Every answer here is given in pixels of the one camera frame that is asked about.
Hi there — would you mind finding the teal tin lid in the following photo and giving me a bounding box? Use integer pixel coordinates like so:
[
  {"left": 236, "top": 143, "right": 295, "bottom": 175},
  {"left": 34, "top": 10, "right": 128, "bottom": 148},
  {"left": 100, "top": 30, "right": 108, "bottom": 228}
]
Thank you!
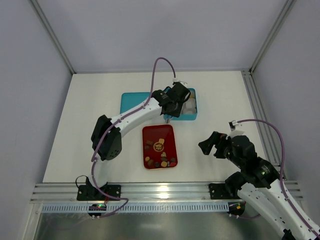
[{"left": 119, "top": 92, "right": 150, "bottom": 114}]

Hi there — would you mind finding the brown trapezoid chocolate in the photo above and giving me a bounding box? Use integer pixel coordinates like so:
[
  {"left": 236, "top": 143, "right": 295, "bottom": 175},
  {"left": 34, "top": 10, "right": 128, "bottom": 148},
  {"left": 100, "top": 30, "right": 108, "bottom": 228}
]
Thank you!
[{"left": 147, "top": 159, "right": 154, "bottom": 167}]

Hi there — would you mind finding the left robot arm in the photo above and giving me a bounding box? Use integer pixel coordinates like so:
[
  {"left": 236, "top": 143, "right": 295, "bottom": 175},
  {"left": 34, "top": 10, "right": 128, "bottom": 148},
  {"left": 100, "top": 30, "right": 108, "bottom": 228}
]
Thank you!
[{"left": 76, "top": 81, "right": 191, "bottom": 201}]

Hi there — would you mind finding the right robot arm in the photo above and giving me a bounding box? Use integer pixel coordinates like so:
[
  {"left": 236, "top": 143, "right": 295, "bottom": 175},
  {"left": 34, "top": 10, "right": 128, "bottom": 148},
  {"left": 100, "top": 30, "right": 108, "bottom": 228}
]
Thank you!
[{"left": 198, "top": 131, "right": 320, "bottom": 240}]

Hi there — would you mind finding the brown marbled bar chocolate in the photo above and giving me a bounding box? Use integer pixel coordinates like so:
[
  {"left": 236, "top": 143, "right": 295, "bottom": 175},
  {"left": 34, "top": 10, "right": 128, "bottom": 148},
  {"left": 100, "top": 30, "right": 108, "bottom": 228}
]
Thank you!
[{"left": 146, "top": 140, "right": 154, "bottom": 145}]

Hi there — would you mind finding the white paper cup liner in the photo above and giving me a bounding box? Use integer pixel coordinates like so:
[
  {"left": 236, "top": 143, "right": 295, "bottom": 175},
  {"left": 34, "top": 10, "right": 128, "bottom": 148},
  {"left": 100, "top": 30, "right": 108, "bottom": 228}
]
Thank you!
[
  {"left": 182, "top": 108, "right": 197, "bottom": 115},
  {"left": 185, "top": 98, "right": 197, "bottom": 109}
]

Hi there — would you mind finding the teal square tin box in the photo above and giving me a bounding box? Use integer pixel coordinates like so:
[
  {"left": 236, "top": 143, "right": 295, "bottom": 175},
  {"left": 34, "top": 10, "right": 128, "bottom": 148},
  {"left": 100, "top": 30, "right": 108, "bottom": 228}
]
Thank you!
[{"left": 163, "top": 88, "right": 198, "bottom": 123}]

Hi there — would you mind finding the red rectangular tray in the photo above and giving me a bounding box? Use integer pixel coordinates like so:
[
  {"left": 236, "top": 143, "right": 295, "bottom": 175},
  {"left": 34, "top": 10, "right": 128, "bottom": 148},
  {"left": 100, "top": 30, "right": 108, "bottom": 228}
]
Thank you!
[{"left": 142, "top": 124, "right": 178, "bottom": 170}]

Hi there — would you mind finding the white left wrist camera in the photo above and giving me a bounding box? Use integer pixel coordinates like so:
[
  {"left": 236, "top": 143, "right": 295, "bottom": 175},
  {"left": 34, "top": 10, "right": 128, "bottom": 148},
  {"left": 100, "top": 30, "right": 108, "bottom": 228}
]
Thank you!
[{"left": 172, "top": 77, "right": 188, "bottom": 87}]

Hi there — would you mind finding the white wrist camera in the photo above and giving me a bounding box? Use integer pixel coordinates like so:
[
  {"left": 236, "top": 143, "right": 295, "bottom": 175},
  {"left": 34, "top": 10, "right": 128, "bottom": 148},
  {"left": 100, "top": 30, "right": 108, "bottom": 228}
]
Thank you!
[
  {"left": 172, "top": 77, "right": 188, "bottom": 87},
  {"left": 227, "top": 120, "right": 245, "bottom": 138}
]

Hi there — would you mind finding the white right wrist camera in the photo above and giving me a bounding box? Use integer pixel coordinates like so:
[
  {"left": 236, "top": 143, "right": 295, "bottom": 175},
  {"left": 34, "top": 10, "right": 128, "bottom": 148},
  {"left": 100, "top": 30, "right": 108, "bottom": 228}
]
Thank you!
[{"left": 227, "top": 120, "right": 245, "bottom": 138}]

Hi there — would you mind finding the grey slotted cable duct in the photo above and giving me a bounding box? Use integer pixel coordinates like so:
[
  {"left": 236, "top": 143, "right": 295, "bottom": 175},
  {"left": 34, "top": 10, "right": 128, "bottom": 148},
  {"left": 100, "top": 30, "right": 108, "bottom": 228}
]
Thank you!
[{"left": 41, "top": 201, "right": 229, "bottom": 214}]

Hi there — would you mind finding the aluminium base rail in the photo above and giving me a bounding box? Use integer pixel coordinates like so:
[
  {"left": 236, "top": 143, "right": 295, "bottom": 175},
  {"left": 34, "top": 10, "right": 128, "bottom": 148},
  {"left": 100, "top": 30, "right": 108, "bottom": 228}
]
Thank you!
[{"left": 30, "top": 181, "right": 233, "bottom": 203}]

